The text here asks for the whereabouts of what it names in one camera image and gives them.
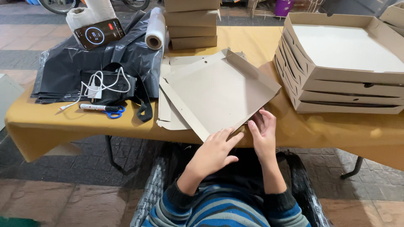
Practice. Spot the person's left hand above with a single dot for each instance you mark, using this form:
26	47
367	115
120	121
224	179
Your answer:
211	156

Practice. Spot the person's right hand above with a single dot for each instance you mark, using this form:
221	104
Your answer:
264	142

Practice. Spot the half-folded cardboard box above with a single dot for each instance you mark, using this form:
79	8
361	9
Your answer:
221	94

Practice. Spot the black trousers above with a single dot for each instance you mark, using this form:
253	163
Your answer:
243	171

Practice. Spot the blue grey striped sweater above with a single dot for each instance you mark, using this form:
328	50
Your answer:
217	211

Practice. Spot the flat cardboard box blanks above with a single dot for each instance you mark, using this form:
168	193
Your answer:
169	110

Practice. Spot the dark wicker chair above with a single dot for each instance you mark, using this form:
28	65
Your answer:
151	192

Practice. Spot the folded cardboard box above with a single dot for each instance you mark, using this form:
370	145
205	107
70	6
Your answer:
334	87
331	108
331	98

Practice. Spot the black table leg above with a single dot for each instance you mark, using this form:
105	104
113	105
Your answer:
110	154
355	167

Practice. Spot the closed cardboard box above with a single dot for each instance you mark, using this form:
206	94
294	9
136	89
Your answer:
191	19
194	42
192	31
191	4

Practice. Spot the open cardboard box white inside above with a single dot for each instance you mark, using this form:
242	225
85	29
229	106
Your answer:
344	47

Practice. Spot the white marker pen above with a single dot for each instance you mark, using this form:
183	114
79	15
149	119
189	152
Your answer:
93	107

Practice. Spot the white charger plug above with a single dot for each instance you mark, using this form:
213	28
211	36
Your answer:
94	92

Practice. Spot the purple bucket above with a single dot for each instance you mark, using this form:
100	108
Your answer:
284	7

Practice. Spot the white plastic bag roll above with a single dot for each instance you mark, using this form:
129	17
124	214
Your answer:
156	28
101	8
77	15

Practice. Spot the mustard yellow tablecloth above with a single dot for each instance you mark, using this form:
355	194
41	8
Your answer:
63	126

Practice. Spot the black smartphone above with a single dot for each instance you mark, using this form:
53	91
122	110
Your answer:
99	33

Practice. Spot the heap of black plastic bags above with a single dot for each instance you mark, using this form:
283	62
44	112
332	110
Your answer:
69	66

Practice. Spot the grey flat board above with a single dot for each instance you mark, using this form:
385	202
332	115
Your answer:
8	97

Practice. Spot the bicycle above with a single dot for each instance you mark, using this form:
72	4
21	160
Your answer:
60	5

